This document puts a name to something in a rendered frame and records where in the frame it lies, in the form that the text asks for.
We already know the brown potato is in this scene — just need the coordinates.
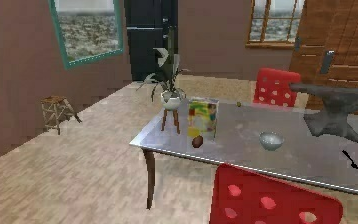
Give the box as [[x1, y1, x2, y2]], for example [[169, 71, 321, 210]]
[[191, 135, 205, 149]]

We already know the dark grey anvil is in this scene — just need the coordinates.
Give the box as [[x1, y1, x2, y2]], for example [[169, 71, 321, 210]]
[[289, 82, 358, 144]]

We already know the black fridge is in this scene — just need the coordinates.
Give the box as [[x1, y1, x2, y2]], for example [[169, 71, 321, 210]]
[[123, 0, 179, 82]]

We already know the wicker stool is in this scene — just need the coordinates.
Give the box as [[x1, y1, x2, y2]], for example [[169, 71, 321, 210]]
[[40, 95, 83, 136]]

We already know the black spoon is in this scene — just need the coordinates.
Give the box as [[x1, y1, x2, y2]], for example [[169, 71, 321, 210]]
[[341, 149, 358, 171]]

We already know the red chair with holes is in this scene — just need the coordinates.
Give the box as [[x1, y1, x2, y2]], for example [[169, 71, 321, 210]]
[[252, 67, 302, 108], [209, 163, 344, 224]]

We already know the wooden framed window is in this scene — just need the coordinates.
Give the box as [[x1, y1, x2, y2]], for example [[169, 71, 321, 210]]
[[245, 0, 306, 50]]

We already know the brown wooden door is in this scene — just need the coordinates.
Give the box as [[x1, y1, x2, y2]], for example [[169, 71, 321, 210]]
[[288, 0, 358, 117]]

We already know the houseplant in white pot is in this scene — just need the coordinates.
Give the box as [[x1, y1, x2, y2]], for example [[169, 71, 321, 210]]
[[136, 26, 190, 135]]

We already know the green framed window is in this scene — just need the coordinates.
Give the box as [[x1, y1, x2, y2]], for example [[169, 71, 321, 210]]
[[47, 0, 125, 70]]

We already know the grey door hinge plate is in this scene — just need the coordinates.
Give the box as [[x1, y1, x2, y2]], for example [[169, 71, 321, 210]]
[[293, 35, 302, 53]]

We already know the grey metal table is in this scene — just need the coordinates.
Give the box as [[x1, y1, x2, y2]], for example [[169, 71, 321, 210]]
[[129, 97, 358, 211]]

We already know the colourful cereal box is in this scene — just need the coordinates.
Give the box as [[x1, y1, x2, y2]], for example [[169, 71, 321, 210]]
[[187, 96, 220, 141]]

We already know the grey door handle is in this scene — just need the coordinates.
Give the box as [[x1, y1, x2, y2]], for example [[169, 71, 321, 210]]
[[319, 50, 335, 75]]

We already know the grey bowl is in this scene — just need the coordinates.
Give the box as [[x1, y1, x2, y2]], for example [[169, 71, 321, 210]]
[[259, 131, 285, 152]]

